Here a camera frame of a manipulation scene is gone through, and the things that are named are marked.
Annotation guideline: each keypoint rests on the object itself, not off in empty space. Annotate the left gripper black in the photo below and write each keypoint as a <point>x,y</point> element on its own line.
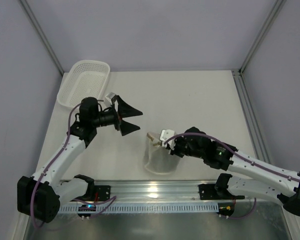
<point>118,119</point>

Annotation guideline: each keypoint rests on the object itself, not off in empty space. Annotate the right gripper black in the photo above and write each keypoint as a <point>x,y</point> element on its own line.
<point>174,147</point>

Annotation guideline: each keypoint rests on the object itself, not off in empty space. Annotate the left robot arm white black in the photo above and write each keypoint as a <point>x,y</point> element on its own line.
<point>41,195</point>

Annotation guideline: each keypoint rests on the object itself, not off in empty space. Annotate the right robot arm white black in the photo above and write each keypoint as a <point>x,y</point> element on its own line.
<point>244,176</point>

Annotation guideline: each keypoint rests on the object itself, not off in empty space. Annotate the white perforated plastic basket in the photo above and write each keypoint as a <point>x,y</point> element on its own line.
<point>86,78</point>

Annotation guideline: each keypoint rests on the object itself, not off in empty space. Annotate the right controller board black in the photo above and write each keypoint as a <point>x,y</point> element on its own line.
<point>225,210</point>

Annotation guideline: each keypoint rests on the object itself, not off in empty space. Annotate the controller board black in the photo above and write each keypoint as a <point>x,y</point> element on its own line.
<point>86,210</point>
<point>225,210</point>

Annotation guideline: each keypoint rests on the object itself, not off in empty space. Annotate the left controller board black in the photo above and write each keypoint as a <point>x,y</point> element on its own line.
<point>86,210</point>

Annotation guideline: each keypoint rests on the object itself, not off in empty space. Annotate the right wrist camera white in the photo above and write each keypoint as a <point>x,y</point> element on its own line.
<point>165,139</point>

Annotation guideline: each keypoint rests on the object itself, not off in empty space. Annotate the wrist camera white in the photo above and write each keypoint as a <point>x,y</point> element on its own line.
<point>165,139</point>
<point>109,99</point>

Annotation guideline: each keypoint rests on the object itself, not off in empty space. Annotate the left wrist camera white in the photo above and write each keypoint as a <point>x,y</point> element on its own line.
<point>109,99</point>

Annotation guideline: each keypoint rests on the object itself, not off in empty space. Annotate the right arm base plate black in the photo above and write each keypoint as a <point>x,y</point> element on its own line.
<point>208,192</point>

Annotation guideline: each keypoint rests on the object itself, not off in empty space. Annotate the aluminium mounting rail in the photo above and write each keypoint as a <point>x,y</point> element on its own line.
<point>178,190</point>

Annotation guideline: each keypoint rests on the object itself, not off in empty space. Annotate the slotted cable duct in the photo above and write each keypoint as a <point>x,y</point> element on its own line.
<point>146,208</point>

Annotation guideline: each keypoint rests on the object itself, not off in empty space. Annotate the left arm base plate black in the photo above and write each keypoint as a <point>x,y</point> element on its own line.
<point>101,193</point>

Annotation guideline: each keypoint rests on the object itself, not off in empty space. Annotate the aluminium frame post left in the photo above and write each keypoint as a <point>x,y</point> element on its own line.
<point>41,34</point>

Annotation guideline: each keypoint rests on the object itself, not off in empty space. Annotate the aluminium frame post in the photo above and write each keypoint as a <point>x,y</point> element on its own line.
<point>41,34</point>
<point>262,33</point>

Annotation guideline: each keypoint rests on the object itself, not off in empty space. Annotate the aluminium frame post right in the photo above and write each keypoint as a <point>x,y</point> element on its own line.
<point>262,33</point>

